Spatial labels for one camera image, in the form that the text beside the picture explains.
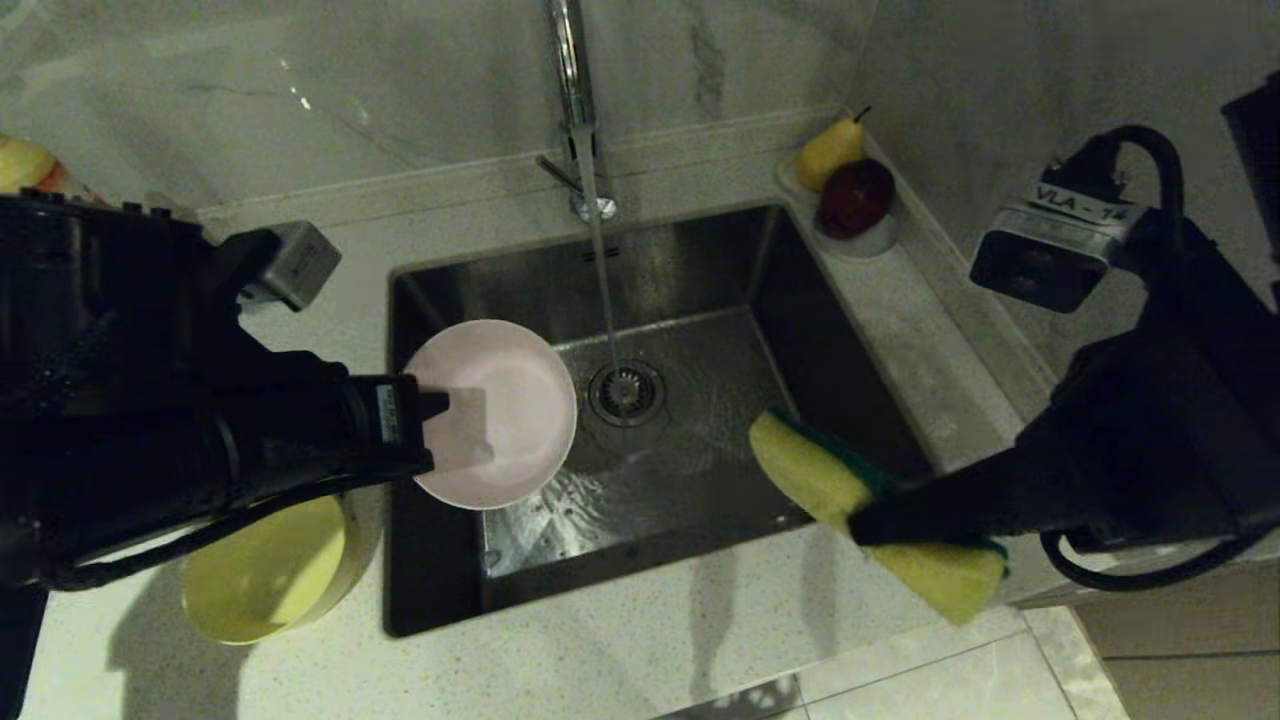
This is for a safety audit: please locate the beige cabinet front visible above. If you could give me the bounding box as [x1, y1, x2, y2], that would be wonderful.
[1005, 560, 1280, 720]

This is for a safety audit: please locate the chrome faucet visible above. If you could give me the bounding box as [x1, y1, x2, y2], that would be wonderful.
[535, 0, 616, 223]

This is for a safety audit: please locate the yellow-capped dish soap bottle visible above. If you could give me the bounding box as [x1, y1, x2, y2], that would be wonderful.
[0, 135, 96, 201]

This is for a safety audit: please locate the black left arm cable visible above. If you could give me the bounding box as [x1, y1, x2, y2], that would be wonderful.
[40, 470, 401, 593]

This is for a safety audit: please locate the green and yellow sponge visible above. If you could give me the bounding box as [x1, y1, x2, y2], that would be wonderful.
[748, 408, 1009, 626]

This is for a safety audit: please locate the pink plastic bowl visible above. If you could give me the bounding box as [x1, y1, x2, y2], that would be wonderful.
[403, 320, 579, 511]

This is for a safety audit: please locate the dark red apple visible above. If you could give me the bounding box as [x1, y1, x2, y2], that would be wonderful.
[816, 159, 896, 241]

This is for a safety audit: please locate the yellow plastic bowl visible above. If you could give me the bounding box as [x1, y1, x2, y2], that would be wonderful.
[182, 495, 361, 646]

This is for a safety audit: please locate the round metal sink drain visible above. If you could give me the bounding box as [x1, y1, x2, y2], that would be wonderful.
[588, 360, 667, 429]

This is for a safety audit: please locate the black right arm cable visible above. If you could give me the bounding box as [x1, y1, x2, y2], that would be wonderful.
[1040, 125, 1280, 593]

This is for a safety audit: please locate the yellow pear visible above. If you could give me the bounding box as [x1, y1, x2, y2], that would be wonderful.
[796, 107, 871, 193]

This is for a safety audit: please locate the stainless steel sink basin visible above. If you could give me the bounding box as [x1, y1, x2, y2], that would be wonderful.
[384, 205, 943, 638]

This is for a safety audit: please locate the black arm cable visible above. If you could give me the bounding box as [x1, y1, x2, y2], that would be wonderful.
[40, 470, 401, 593]
[1040, 125, 1280, 593]

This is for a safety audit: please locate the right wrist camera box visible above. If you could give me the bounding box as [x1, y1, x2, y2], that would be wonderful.
[968, 180, 1143, 314]

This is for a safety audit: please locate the small white fruit dish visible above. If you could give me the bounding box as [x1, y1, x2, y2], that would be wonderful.
[775, 150, 899, 262]

